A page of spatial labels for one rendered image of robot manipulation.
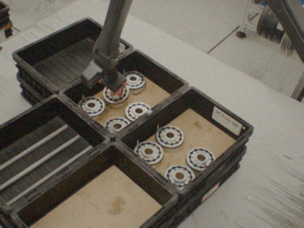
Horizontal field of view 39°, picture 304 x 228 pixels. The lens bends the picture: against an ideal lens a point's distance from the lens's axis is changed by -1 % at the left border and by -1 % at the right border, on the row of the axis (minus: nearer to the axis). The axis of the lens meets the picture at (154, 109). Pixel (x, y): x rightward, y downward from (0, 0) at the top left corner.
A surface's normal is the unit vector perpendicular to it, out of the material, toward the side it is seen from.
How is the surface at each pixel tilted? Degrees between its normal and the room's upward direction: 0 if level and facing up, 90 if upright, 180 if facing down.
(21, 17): 0
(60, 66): 0
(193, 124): 0
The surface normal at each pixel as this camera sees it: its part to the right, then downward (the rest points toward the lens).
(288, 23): -0.65, 0.47
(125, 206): 0.07, -0.69
